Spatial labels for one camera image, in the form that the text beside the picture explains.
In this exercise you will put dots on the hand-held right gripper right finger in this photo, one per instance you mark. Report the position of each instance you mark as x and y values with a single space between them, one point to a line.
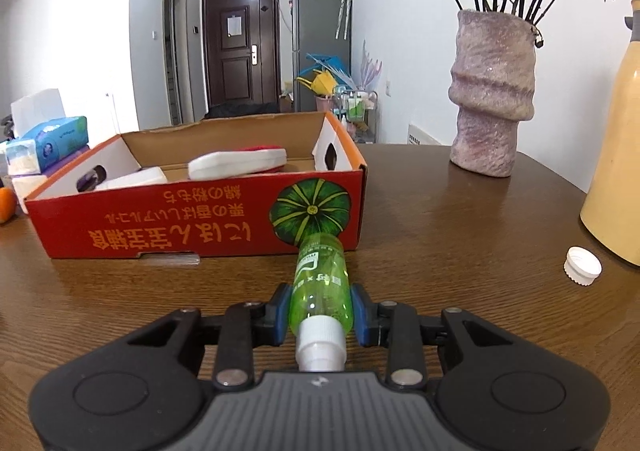
361 316

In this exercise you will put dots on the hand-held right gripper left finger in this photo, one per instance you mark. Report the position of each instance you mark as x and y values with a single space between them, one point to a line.
282 313

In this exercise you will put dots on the green plastic bottle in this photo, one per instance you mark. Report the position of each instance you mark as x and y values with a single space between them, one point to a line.
320 281

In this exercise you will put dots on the red cardboard box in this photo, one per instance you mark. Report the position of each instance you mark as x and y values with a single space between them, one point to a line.
200 226

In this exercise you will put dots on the red and white lint brush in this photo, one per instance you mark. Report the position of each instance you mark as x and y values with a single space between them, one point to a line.
235 163

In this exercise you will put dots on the white radiator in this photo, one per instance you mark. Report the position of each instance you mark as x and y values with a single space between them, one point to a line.
425 136

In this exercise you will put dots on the pink bucket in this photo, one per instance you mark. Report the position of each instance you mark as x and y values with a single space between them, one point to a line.
324 103

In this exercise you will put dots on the white bottle cap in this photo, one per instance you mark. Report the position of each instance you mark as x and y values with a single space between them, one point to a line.
582 267

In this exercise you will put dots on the yellow watering can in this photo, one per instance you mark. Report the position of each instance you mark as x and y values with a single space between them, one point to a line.
322 82

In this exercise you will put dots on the dark brown entrance door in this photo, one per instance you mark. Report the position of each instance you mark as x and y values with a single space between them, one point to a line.
240 71

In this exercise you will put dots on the purple translucent wings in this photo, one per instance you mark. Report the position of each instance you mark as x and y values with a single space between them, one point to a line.
371 66

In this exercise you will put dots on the pink textured vase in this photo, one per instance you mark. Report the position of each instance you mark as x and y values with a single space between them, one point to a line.
490 96

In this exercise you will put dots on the blue plastic hanger rack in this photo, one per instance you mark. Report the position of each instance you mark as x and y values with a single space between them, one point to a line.
327 62

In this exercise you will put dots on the side room doorway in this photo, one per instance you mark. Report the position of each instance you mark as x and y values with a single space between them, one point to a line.
174 56

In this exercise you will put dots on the grey refrigerator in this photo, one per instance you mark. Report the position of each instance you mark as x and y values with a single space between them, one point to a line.
320 31

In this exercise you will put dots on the blue tissue pack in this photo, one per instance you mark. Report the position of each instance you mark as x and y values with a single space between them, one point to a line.
55 141

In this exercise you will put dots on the orange fruit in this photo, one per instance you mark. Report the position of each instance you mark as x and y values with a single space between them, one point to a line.
6 206

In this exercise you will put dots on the cream yellow thermos jug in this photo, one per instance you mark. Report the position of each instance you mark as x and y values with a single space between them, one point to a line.
617 156

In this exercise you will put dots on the clear folded umbrella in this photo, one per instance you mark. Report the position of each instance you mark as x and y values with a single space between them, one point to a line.
344 6

